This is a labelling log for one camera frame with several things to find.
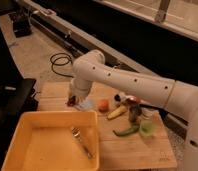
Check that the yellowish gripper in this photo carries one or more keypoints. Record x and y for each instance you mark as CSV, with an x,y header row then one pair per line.
x,y
78,98

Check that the dark purple grapes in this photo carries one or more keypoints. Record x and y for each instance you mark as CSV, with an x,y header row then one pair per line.
x,y
72,101

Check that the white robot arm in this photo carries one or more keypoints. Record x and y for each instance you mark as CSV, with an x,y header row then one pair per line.
x,y
176,97

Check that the yellow plastic tray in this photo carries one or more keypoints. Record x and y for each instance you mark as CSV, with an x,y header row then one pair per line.
x,y
43,141

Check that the orange fruit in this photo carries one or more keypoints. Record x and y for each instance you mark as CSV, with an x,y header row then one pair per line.
x,y
103,105

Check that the silver metal fork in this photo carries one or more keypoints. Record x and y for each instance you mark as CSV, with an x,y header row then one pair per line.
x,y
77,135

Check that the red bowl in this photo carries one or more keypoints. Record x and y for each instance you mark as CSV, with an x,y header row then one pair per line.
x,y
133,99

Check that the dark spice jar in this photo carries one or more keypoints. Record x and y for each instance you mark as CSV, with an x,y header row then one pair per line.
x,y
134,112

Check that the green chili pepper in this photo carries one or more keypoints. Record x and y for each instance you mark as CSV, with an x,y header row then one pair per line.
x,y
126,132

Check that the black chair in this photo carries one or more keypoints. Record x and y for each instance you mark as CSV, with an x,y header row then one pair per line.
x,y
15,98

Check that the green plastic cup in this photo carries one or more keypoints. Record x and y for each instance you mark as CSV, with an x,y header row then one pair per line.
x,y
147,128

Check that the black box device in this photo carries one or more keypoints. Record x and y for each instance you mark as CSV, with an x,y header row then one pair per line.
x,y
21,26

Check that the long metal rail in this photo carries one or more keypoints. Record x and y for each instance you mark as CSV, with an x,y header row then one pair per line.
x,y
113,58

